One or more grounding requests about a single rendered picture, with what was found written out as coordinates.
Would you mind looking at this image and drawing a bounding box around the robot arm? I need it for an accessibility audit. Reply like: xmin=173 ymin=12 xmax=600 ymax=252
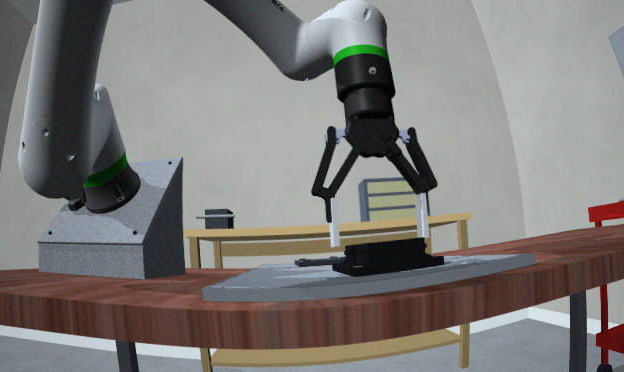
xmin=18 ymin=0 xmax=395 ymax=214

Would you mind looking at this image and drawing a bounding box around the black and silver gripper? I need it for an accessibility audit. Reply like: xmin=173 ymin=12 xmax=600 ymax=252
xmin=311 ymin=91 xmax=438 ymax=247

